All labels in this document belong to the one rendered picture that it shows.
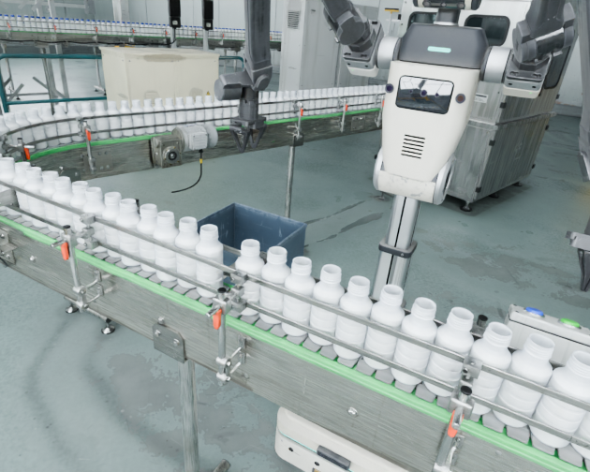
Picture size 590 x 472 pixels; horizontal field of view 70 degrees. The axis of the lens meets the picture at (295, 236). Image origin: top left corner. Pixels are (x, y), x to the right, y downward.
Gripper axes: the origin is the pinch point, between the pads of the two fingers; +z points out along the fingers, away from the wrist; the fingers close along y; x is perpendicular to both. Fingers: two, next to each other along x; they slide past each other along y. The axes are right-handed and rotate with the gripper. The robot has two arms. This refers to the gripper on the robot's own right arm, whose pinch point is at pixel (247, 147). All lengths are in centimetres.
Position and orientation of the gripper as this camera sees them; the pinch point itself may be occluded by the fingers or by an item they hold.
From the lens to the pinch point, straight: 132.1
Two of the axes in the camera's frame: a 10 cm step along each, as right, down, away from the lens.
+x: 8.6, 2.9, -4.1
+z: -0.8, 8.8, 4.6
